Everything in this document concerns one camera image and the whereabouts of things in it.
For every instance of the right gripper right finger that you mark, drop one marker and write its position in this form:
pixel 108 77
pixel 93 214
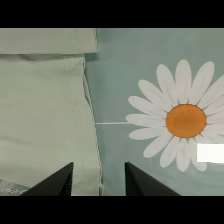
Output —
pixel 140 183

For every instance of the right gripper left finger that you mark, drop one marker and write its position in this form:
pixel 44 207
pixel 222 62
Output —
pixel 58 183

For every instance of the pale green T-shirt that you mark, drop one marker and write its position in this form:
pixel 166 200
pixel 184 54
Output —
pixel 40 116

